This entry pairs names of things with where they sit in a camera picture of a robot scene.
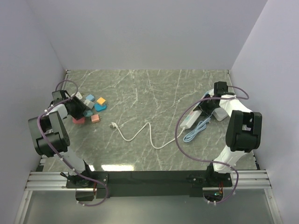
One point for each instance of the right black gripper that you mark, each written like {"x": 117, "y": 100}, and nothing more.
{"x": 202, "y": 106}

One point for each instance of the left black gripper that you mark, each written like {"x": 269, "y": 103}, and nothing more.
{"x": 81, "y": 107}

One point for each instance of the teal plug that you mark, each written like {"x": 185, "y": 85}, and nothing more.
{"x": 88, "y": 113}

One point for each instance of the white triangular socket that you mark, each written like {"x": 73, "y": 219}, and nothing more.
{"x": 220, "y": 114}

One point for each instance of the pink square plug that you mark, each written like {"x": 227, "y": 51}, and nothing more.
{"x": 78, "y": 121}

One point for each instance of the white adapter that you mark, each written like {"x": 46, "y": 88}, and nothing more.
{"x": 89, "y": 104}

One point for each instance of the coral plug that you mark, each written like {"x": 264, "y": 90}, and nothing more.
{"x": 95, "y": 118}

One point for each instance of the dark blue plug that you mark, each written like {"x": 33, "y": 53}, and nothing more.
{"x": 99, "y": 107}

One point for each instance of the white power strip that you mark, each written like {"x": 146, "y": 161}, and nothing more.
{"x": 190, "y": 119}

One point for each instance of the yellow plug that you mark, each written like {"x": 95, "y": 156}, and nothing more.
{"x": 101, "y": 101}

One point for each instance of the white square plug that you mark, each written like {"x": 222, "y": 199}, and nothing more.
{"x": 79, "y": 96}

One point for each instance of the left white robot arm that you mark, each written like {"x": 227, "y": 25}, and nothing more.
{"x": 51, "y": 139}

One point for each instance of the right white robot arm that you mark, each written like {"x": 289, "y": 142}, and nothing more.
{"x": 243, "y": 133}

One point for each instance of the black base bar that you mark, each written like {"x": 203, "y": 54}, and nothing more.
{"x": 160, "y": 183}

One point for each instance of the aluminium frame rail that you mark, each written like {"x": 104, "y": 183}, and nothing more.
{"x": 45, "y": 181}

